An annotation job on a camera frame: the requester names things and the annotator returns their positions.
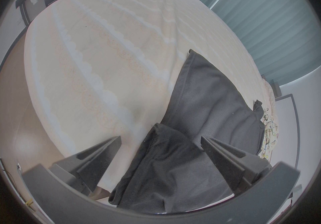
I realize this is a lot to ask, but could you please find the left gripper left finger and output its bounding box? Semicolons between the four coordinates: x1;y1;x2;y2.
51;135;123;192

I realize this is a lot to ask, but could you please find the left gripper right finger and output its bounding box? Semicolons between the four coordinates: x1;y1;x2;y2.
201;136;272;195

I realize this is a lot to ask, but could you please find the black T-shirt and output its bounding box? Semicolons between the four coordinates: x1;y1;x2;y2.
108;49;267;215

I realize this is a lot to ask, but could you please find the white printed pyjama top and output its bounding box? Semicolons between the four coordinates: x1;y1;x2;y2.
258;107;279;161

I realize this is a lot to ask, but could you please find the pale pink pillow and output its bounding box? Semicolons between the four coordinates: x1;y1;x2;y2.
262;79;277;121

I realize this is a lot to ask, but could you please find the grey bedside table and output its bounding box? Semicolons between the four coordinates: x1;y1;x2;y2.
261;75;282;97

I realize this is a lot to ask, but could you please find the bed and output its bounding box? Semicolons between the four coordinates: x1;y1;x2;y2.
23;0;301;201

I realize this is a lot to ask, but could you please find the black small table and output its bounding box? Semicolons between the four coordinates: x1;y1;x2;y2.
15;0;34;27

